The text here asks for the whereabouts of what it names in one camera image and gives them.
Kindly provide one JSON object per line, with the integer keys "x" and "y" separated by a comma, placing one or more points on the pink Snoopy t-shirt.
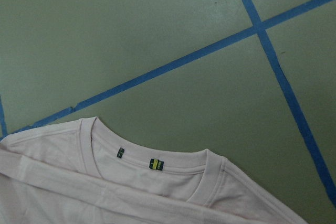
{"x": 82, "y": 172}

